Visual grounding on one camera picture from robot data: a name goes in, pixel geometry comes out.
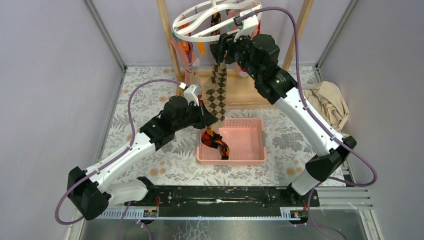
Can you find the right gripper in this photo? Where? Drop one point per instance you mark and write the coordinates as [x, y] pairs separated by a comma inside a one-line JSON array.
[[226, 43]]

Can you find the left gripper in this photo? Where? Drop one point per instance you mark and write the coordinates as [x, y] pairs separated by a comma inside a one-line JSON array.
[[205, 118]]

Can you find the wooden hanger stand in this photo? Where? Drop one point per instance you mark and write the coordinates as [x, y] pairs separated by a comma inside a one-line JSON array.
[[241, 93]]

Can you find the beige brown argyle sock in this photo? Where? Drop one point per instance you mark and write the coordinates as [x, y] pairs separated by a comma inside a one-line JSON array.
[[215, 94]]

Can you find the black red yellow argyle sock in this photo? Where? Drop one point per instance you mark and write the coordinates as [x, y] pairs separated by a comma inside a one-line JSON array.
[[214, 140]]

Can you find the pink sock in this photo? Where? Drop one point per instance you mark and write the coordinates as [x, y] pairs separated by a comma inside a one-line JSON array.
[[183, 56]]

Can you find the pink plastic basket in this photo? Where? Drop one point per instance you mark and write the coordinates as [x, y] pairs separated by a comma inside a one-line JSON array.
[[246, 140]]

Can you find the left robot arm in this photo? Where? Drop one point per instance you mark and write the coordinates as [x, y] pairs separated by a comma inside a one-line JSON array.
[[92, 190]]

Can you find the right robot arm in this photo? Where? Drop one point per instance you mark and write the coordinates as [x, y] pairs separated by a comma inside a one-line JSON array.
[[330, 147]]

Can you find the white round clip hanger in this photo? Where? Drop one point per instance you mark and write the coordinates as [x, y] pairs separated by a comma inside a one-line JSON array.
[[206, 21]]

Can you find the floral table mat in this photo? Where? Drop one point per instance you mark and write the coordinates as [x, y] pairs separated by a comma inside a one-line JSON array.
[[143, 94]]

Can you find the beige crumpled cloth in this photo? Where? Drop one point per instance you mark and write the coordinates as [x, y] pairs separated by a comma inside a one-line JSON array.
[[327, 99]]

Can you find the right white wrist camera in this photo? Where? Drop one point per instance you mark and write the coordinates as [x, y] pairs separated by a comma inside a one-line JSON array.
[[247, 22]]

